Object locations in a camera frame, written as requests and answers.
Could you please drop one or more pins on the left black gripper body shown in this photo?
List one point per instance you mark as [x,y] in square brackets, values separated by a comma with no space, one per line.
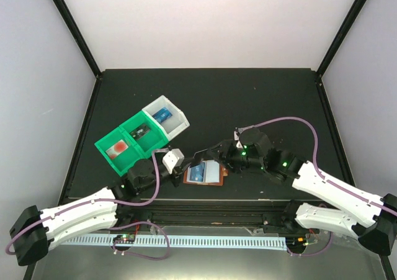
[177,173]

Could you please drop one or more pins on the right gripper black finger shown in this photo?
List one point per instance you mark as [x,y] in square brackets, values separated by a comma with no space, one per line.
[219,151]
[214,164]

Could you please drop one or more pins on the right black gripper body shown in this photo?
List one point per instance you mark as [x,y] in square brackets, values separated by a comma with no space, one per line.
[236,161]

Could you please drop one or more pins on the blue card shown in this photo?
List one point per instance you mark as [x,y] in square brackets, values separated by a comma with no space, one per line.
[162,115]
[196,173]

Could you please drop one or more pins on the brown leather card holder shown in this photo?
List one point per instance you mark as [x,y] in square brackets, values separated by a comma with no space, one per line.
[212,177]

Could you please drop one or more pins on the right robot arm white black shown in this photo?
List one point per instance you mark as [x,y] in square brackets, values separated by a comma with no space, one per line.
[366,217]

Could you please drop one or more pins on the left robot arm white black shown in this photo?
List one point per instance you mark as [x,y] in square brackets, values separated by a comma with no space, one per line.
[36,232]

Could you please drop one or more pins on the blue card in white bin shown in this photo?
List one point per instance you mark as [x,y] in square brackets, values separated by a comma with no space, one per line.
[162,115]

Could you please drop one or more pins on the black card in green bin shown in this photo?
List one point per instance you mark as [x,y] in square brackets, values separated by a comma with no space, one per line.
[140,131]

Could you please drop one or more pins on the red white card in bin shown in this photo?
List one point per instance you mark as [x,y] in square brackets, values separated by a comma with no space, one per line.
[116,149]

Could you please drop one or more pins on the white plastic bin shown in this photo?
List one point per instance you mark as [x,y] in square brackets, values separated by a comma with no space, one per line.
[172,127]

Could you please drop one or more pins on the green bin near white bin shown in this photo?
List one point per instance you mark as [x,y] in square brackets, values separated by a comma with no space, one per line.
[154,139]

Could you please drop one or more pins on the green bin at end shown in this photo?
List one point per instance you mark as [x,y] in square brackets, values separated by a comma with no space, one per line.
[125,160]

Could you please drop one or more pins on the small circuit board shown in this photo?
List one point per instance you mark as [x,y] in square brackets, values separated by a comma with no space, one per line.
[123,239]

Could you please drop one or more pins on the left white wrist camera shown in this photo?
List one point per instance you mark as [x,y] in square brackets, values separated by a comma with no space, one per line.
[172,159]

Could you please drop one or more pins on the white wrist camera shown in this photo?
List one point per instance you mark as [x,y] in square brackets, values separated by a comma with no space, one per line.
[172,159]
[237,134]

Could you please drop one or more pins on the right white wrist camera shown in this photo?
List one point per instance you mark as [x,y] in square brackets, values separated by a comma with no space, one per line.
[237,134]

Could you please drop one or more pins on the black aluminium front rail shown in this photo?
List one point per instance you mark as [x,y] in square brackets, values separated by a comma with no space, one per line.
[270,216]

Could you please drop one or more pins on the white slotted cable duct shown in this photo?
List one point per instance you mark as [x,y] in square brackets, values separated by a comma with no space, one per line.
[183,241]

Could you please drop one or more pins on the right black frame post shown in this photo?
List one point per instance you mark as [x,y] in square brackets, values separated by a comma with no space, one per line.
[340,36]

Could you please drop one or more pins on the black frame post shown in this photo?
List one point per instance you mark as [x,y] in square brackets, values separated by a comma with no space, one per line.
[340,36]
[74,30]

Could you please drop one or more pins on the left black frame post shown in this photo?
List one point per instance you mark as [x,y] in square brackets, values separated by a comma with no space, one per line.
[74,30]

